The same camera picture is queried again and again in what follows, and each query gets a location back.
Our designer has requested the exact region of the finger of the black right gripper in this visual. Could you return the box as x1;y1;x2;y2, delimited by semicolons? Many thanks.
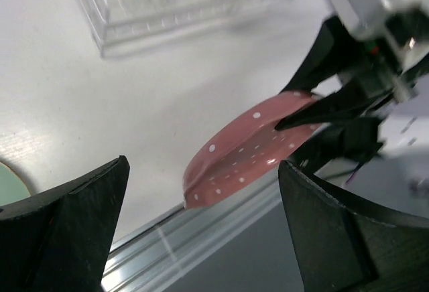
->
282;15;372;94
275;80;392;131

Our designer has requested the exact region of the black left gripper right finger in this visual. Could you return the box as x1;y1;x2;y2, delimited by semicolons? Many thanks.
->
278;161;428;291

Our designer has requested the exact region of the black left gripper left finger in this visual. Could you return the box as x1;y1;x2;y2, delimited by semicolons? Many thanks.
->
1;155;130;291

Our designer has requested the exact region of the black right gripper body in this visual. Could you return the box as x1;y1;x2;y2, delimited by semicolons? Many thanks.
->
339;10;428;103

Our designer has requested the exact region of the green ceramic plate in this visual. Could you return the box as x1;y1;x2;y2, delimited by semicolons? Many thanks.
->
0;162;32;206

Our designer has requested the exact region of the pink dotted plate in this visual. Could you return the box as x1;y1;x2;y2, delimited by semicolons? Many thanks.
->
182;91;319;209

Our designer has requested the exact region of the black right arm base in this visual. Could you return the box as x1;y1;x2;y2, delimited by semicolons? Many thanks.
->
288;117;384;173

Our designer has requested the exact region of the aluminium frame rail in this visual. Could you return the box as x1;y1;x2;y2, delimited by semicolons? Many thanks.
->
101;172;281;291

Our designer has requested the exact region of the white wire dish rack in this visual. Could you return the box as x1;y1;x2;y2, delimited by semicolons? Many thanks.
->
78;0;291;58

